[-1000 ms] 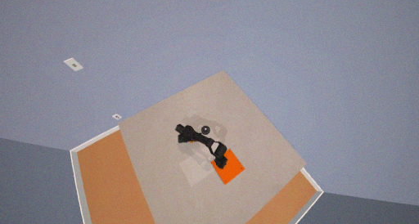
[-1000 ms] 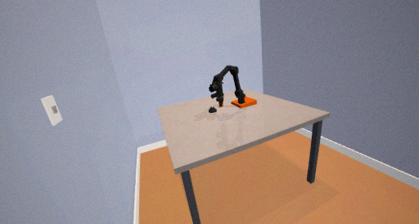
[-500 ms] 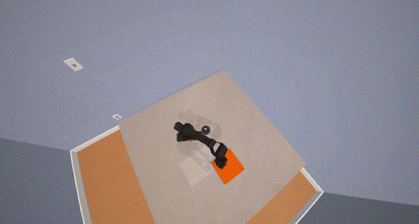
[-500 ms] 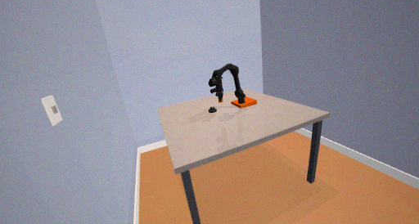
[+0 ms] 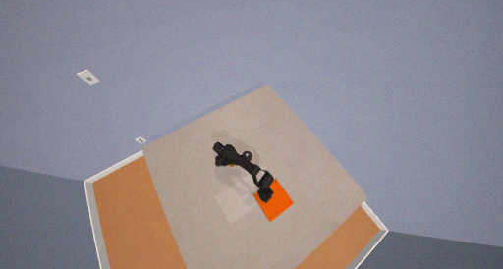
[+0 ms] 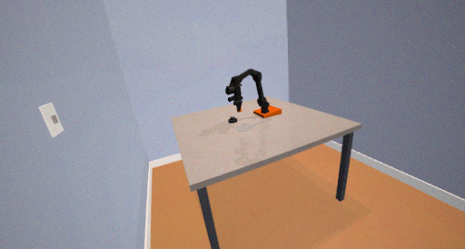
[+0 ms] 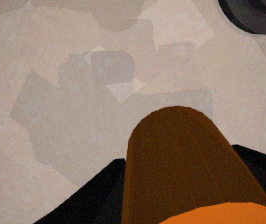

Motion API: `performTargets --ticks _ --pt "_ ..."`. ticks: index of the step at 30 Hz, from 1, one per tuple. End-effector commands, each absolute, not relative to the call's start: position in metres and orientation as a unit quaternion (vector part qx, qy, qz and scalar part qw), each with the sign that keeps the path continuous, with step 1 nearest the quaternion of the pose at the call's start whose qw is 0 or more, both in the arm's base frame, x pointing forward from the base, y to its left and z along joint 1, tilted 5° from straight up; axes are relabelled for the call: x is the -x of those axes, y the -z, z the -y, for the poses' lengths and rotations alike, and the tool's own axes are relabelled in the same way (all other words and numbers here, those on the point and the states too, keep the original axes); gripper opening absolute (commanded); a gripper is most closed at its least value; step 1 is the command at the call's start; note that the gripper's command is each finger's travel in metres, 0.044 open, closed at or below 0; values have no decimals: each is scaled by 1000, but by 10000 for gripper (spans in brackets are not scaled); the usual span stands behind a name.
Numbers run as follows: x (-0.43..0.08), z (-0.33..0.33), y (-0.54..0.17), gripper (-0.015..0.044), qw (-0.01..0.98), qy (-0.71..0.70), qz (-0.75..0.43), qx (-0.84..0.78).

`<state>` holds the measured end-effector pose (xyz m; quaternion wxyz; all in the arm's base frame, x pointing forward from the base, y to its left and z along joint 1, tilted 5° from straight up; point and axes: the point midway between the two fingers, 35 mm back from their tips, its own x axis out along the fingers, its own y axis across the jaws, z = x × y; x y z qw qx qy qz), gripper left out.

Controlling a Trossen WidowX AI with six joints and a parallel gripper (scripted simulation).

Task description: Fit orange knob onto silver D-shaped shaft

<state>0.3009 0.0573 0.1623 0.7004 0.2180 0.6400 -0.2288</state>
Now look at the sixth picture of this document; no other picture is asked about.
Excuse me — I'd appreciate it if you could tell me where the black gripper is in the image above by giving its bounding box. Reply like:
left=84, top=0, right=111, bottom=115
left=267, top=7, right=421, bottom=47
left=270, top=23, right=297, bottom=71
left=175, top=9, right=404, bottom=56
left=233, top=92, right=243, bottom=111

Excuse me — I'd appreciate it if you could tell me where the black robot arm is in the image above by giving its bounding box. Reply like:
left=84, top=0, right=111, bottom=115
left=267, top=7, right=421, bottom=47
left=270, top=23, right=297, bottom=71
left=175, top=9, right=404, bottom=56
left=225, top=68, right=270, bottom=114

